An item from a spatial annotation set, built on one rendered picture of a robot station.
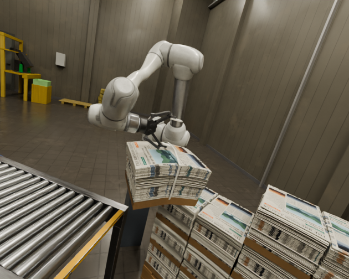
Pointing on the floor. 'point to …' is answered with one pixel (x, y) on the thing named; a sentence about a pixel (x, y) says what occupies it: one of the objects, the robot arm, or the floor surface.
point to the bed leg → (113, 252)
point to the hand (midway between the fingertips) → (175, 133)
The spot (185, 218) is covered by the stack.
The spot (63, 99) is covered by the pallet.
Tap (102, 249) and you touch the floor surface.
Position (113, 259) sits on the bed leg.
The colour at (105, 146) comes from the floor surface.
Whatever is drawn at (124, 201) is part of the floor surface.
